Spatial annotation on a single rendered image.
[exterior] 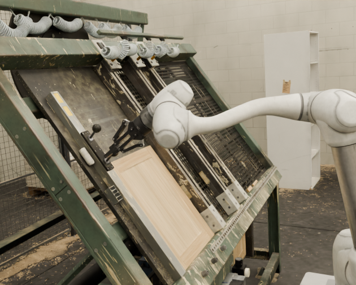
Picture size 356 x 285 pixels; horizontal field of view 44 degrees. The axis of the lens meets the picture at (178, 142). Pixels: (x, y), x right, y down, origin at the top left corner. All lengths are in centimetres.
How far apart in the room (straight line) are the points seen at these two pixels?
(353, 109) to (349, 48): 574
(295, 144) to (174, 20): 338
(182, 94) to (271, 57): 447
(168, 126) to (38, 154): 56
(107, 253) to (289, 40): 464
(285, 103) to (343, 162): 29
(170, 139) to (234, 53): 626
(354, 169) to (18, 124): 120
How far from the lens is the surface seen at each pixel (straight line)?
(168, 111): 146
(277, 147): 607
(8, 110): 179
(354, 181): 155
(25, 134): 175
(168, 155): 228
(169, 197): 216
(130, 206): 186
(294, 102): 163
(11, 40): 194
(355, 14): 719
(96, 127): 180
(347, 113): 145
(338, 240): 185
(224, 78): 771
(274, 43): 596
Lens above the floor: 176
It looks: 10 degrees down
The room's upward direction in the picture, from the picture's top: 4 degrees counter-clockwise
